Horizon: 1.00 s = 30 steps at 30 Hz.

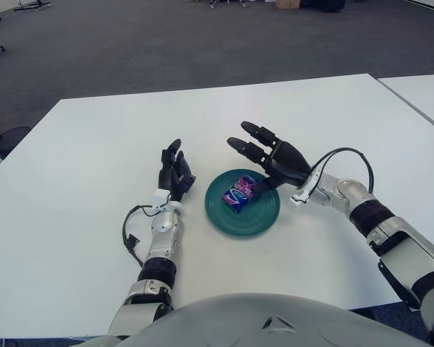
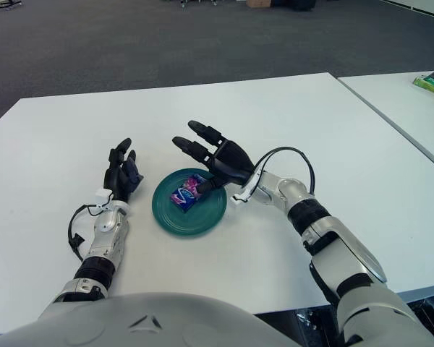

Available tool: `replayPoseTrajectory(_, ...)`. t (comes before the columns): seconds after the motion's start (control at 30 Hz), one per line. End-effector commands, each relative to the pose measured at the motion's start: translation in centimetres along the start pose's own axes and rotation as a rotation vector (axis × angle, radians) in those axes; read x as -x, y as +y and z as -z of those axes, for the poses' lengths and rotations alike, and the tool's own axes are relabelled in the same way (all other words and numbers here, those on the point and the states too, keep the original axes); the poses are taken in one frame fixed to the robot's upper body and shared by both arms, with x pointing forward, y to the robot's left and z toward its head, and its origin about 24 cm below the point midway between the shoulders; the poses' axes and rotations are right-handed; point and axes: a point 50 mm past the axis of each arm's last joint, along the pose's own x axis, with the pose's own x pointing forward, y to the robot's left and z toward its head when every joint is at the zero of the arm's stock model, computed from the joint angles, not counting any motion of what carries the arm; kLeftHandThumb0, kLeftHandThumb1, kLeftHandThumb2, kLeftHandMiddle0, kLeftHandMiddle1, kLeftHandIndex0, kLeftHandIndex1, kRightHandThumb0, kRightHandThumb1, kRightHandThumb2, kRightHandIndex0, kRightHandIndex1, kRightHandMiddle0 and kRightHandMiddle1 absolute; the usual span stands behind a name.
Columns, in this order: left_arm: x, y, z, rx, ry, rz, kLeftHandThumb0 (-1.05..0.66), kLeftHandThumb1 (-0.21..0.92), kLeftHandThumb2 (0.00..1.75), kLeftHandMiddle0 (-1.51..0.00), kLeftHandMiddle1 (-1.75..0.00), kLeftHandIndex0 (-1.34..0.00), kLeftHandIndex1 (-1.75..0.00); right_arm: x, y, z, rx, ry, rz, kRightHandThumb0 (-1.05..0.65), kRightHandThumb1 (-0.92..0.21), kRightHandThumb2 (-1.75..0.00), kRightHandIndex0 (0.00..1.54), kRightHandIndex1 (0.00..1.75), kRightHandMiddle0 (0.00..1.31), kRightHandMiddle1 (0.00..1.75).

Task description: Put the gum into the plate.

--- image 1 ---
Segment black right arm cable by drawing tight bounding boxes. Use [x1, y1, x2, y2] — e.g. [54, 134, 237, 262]
[310, 147, 374, 193]

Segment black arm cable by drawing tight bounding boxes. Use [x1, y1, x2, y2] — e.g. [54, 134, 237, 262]
[122, 204, 161, 267]
[310, 147, 374, 193]

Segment blue purple gum pack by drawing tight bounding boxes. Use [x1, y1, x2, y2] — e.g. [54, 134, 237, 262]
[221, 174, 258, 213]

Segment teal green round plate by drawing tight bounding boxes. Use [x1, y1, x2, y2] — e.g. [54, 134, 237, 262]
[204, 168, 281, 239]

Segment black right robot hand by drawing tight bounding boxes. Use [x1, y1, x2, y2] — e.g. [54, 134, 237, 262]
[226, 121, 312, 194]

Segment wheeled carts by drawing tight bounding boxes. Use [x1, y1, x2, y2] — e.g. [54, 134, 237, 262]
[206, 0, 276, 9]

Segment black cabinet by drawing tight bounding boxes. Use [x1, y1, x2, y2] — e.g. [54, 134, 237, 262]
[299, 0, 346, 14]

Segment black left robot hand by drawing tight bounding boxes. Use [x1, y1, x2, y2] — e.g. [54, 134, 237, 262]
[158, 138, 197, 202]

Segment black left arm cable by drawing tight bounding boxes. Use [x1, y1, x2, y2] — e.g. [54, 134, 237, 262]
[122, 204, 161, 267]

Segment grey robot torso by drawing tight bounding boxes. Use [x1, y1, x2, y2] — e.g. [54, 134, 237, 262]
[124, 293, 434, 347]

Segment black stand base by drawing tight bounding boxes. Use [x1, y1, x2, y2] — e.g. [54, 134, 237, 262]
[13, 0, 51, 12]

